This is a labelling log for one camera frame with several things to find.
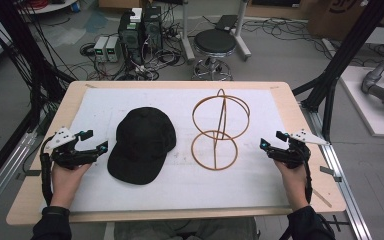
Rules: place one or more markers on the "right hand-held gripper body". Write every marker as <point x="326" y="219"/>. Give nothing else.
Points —
<point x="292" y="154"/>

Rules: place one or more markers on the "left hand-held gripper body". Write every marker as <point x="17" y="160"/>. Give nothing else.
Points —
<point x="67" y="156"/>

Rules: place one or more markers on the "person's left hand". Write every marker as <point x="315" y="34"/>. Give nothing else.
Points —
<point x="66" y="183"/>

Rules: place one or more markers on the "person's right hand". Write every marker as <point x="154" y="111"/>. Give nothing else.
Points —
<point x="293" y="185"/>

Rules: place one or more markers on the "black baseball cap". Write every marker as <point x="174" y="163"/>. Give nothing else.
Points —
<point x="142" y="145"/>

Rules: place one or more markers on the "white platform board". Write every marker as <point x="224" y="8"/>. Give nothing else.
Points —
<point x="368" y="115"/>

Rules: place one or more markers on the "grey bench power supply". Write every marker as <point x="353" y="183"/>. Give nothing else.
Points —
<point x="113" y="50"/>
<point x="100" y="49"/>

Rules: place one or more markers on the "white foam mat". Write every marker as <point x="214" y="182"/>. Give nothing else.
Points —
<point x="180" y="191"/>

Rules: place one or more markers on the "white stand leg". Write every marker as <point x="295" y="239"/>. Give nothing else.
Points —
<point x="242" y="40"/>
<point x="187" y="40"/>

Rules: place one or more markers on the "black computer tower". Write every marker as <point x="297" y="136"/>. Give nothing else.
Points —
<point x="152" y="28"/>
<point x="130" y="40"/>

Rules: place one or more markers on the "black round stool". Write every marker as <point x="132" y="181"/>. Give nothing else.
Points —
<point x="215" y="41"/>

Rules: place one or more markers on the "black flat device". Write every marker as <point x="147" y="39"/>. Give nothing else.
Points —
<point x="226" y="22"/>

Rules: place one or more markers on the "cardboard box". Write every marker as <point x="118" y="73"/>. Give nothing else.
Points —
<point x="330" y="18"/>

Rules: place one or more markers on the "small white box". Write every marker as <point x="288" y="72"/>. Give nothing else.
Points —
<point x="136" y="15"/>

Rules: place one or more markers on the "aluminium rail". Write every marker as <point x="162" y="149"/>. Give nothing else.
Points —
<point x="0" y="181"/>
<point x="341" y="186"/>

